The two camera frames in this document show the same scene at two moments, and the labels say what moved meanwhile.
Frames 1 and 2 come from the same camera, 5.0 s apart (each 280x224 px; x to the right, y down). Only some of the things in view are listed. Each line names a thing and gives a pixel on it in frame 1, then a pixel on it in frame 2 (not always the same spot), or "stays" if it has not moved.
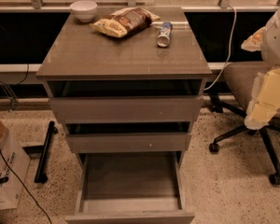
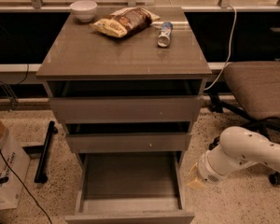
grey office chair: (241, 76) stays
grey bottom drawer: (131, 188) stays
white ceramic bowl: (84, 10) stays
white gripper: (277, 40) → (205, 171)
